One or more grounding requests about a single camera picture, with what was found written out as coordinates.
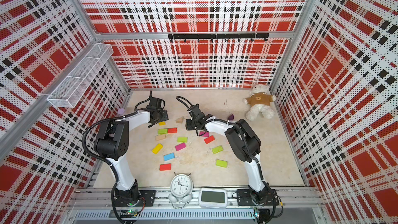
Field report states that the magenta rectangular block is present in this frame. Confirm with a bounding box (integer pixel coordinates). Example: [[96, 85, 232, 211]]
[[175, 143, 186, 151]]

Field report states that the red block front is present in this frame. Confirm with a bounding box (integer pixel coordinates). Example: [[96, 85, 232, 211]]
[[159, 163, 172, 171]]

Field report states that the natural wood rectangular block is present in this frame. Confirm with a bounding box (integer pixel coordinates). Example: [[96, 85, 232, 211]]
[[155, 134, 166, 141]]

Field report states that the white digital clock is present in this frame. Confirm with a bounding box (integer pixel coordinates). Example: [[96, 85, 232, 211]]
[[199, 188, 228, 208]]

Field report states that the black wall hook rail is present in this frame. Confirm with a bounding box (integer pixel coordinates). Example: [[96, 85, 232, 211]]
[[168, 33, 269, 41]]

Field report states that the white twin-bell alarm clock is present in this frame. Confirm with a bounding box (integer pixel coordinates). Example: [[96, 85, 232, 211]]
[[169, 174, 194, 209]]

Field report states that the natural wood triangle block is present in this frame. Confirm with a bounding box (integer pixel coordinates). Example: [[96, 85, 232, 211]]
[[176, 117, 184, 123]]

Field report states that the white teddy bear brown shirt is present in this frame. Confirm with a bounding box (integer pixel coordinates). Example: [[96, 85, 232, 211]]
[[243, 84, 276, 121]]

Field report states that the yellow rectangular block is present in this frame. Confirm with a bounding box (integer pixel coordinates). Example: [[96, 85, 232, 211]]
[[152, 144, 163, 154]]

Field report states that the light green block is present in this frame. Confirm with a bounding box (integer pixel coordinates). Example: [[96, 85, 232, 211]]
[[212, 146, 223, 154], [216, 159, 228, 168], [158, 129, 168, 135], [177, 136, 188, 143]]

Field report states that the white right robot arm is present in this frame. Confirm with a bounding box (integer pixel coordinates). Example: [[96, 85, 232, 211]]
[[176, 96, 279, 206]]

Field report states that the white wire mesh basket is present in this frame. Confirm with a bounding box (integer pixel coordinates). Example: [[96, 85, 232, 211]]
[[47, 43, 113, 108]]

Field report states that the blue rectangular block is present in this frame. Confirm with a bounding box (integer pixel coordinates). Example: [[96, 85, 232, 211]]
[[163, 153, 175, 161]]

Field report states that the magenta block under arm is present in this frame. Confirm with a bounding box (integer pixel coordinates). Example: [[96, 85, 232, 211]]
[[199, 131, 209, 137]]

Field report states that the purple sand hourglass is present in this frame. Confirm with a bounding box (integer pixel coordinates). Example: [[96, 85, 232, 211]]
[[117, 108, 125, 115]]

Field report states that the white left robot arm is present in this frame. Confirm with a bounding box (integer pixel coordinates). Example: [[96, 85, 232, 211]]
[[81, 92, 169, 204]]

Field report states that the red block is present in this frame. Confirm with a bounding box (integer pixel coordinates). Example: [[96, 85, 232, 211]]
[[204, 136, 215, 144], [167, 128, 178, 134], [159, 163, 172, 171]]

